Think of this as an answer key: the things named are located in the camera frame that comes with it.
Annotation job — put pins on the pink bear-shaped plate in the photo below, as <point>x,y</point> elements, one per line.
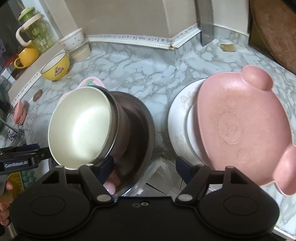
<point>243,124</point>

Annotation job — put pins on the white dotted small bowl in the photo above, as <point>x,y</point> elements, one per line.
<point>73,39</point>

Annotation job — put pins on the wide stainless steel bowl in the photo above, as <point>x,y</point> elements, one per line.
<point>131,167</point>

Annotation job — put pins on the pink small dishes stack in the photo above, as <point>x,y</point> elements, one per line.
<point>20,113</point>

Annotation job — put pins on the round wooden cutting board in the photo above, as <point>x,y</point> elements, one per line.
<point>275,22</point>

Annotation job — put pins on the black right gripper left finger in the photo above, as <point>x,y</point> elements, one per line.
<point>93,178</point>

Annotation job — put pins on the yellow mug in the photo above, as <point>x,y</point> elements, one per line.
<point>26,58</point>

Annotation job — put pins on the large white floral plate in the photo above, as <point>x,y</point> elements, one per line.
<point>177,121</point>

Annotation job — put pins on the small white rimmed plate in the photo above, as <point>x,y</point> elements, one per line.
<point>194,137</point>

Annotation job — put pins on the yellow drain basket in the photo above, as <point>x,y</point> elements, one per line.
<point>16,181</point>

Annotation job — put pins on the steel cleaver with wooden handle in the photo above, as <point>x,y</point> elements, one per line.
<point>205,11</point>

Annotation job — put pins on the green juicer jug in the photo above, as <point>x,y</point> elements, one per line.
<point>34,31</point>

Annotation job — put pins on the metal sink faucet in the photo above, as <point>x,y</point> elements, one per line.
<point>13,132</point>

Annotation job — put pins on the cream plastic bowl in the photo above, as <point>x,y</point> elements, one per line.
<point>79,127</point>

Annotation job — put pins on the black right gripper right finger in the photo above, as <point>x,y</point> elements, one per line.
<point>198,178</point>

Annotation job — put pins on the yellow sponge piece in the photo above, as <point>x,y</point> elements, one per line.
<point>228,47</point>

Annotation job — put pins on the person's left hand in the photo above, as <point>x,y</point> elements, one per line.
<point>6,200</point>

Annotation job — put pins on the pink handled steel bowl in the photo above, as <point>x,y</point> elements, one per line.
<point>120,130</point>

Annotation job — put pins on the yellow ceramic bowl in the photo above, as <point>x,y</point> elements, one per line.
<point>56,68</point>

